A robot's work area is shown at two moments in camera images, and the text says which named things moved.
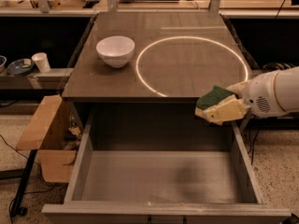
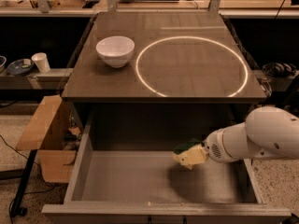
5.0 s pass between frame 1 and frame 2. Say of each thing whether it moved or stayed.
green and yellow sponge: moved
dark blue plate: stayed
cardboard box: stayed
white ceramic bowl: stayed
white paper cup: stayed
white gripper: moved
